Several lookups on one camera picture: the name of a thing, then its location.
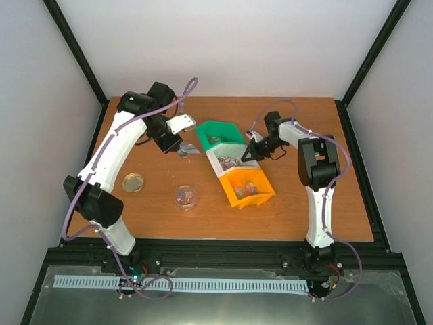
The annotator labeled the orange plastic bin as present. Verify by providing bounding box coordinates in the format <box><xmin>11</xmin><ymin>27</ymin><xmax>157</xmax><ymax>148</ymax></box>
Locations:
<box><xmin>219</xmin><ymin>168</ymin><xmax>276</xmax><ymax>209</ymax></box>

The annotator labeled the silver metal scoop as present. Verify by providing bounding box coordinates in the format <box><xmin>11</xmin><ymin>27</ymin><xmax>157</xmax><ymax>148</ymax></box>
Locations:
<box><xmin>177</xmin><ymin>142</ymin><xmax>200</xmax><ymax>158</ymax></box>

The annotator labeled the gold metal jar lid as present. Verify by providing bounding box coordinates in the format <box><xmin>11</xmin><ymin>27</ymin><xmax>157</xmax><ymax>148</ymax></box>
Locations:
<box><xmin>122</xmin><ymin>173</ymin><xmax>144</xmax><ymax>193</ymax></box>

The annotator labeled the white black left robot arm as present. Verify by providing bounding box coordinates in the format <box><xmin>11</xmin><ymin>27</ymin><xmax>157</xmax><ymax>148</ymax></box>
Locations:
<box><xmin>62</xmin><ymin>78</ymin><xmax>198</xmax><ymax>256</ymax></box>

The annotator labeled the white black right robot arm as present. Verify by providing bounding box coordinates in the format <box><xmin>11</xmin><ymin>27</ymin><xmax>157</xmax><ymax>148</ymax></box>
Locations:
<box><xmin>242</xmin><ymin>111</ymin><xmax>341</xmax><ymax>274</ymax></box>

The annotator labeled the white translucent plastic bin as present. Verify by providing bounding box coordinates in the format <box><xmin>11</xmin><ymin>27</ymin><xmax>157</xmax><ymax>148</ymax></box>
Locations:
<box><xmin>206</xmin><ymin>143</ymin><xmax>260</xmax><ymax>178</ymax></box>

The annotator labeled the green plastic bin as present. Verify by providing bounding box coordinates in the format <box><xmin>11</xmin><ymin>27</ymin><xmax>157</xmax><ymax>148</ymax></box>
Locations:
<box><xmin>195</xmin><ymin>120</ymin><xmax>246</xmax><ymax>151</ymax></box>

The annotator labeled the clear plastic jar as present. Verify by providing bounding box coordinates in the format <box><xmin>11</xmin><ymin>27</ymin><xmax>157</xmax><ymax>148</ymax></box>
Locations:
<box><xmin>175</xmin><ymin>185</ymin><xmax>198</xmax><ymax>212</ymax></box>

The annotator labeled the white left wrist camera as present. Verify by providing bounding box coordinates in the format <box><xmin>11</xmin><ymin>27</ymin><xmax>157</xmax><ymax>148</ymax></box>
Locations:
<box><xmin>166</xmin><ymin>114</ymin><xmax>196</xmax><ymax>134</ymax></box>

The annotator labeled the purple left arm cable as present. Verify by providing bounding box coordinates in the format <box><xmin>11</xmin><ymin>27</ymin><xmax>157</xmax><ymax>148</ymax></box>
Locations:
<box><xmin>60</xmin><ymin>77</ymin><xmax>200</xmax><ymax>301</ymax></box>

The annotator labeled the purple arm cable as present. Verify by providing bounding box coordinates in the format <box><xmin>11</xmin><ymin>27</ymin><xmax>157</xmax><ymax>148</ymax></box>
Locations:
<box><xmin>60</xmin><ymin>77</ymin><xmax>200</xmax><ymax>301</ymax></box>
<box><xmin>250</xmin><ymin>99</ymin><xmax>363</xmax><ymax>302</ymax></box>

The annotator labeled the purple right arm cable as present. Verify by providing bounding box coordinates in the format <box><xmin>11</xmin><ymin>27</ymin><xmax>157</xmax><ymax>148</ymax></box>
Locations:
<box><xmin>250</xmin><ymin>99</ymin><xmax>363</xmax><ymax>302</ymax></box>

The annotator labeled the black aluminium frame rail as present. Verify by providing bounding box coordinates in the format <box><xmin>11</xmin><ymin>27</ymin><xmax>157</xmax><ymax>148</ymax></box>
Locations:
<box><xmin>21</xmin><ymin>237</ymin><xmax>426</xmax><ymax>324</ymax></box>

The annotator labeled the light blue slotted cable duct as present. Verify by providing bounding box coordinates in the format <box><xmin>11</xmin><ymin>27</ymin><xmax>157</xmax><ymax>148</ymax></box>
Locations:
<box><xmin>52</xmin><ymin>275</ymin><xmax>309</xmax><ymax>295</ymax></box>

